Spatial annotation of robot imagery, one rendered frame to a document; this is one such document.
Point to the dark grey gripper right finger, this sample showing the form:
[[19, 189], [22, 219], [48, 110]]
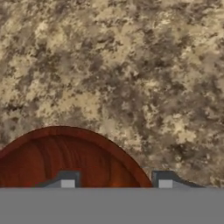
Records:
[[163, 176]]

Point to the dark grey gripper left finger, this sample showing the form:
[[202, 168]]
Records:
[[68, 176]]

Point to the brown wooden bowl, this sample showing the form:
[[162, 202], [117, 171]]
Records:
[[73, 151]]

